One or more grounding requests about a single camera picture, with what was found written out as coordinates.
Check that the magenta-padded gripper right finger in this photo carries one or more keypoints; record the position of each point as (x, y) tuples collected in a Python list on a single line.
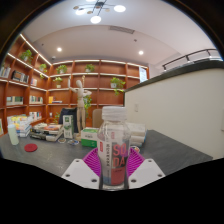
[(146, 173)]

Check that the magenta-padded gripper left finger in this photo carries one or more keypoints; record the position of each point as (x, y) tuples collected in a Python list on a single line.
[(80, 173)]

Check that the clear plastic drink bottle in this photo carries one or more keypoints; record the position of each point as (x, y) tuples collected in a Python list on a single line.
[(114, 156)]

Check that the small round patterned disc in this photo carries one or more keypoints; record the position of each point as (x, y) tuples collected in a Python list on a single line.
[(61, 140), (72, 142)]

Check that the flat green white box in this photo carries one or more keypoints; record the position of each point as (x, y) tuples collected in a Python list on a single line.
[(89, 137)]

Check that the flat round red coaster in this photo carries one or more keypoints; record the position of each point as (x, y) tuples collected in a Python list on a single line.
[(30, 147)]

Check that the tan chair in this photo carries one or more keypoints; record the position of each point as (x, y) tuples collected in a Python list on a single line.
[(96, 118)]

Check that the wooden artist mannequin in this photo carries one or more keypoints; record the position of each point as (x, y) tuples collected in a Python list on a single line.
[(80, 103)]

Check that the stack of colourful books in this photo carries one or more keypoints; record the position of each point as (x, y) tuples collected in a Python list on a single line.
[(20, 125)]

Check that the wooden shelf unit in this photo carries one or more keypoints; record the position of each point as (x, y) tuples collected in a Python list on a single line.
[(103, 90)]

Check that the recessed ceiling spotlight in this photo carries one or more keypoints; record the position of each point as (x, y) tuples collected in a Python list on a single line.
[(141, 52), (59, 49)]

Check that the ceiling air vent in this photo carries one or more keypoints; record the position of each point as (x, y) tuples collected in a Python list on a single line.
[(122, 30)]

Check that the ceiling lamp with round bulbs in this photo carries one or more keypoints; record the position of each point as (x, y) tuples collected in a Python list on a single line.
[(96, 11)]

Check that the black ceiling rail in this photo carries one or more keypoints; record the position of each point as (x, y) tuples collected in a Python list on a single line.
[(188, 56)]

